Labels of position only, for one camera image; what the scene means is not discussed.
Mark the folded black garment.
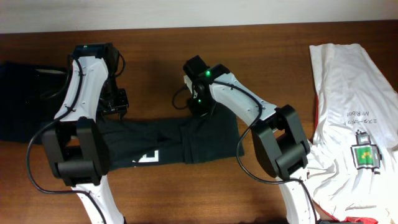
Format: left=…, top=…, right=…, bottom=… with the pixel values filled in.
left=1, top=61, right=67, bottom=143

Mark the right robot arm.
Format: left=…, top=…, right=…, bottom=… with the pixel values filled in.
left=183, top=59, right=319, bottom=223

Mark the red object at edge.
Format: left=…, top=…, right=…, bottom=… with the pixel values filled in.
left=318, top=217, right=379, bottom=224

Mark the dark green t-shirt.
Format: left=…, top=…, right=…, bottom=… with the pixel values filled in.
left=96, top=104, right=244, bottom=170

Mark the white t-shirt pile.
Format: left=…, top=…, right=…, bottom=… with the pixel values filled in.
left=307, top=44, right=397, bottom=223

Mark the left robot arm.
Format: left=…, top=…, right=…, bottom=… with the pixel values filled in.
left=37, top=43, right=129, bottom=223

